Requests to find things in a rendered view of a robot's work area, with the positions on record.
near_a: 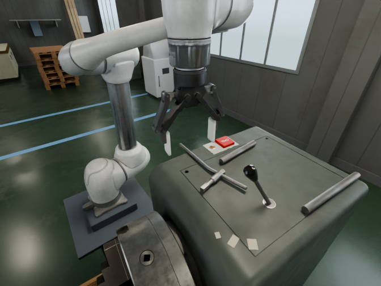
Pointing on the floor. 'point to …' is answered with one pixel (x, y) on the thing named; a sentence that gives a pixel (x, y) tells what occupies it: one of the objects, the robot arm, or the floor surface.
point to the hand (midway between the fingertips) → (190, 143)
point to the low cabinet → (7, 64)
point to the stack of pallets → (51, 67)
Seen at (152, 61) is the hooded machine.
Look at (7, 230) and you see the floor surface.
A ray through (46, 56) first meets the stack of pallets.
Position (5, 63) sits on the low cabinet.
